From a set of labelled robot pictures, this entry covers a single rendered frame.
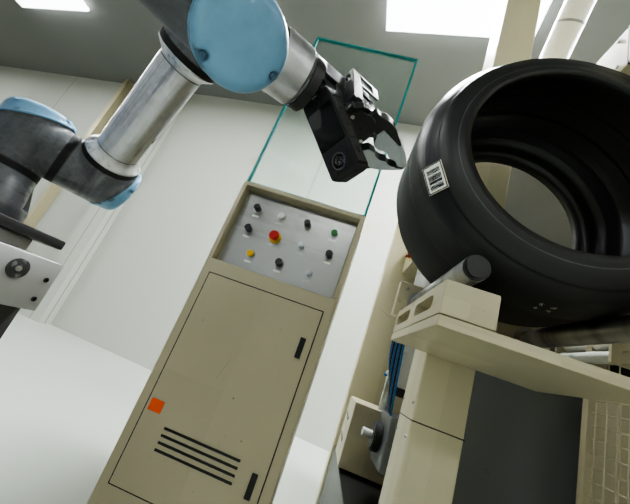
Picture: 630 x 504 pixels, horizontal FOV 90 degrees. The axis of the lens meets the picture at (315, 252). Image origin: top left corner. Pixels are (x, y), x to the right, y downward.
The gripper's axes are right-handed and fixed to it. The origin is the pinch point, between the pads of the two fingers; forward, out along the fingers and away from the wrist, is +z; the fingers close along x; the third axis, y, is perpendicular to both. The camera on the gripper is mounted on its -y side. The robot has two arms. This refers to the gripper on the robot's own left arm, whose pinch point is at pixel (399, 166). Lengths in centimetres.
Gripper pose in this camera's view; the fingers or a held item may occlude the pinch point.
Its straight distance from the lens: 53.5
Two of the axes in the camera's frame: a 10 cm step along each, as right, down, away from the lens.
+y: 0.2, -8.7, 4.9
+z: 7.7, 3.3, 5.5
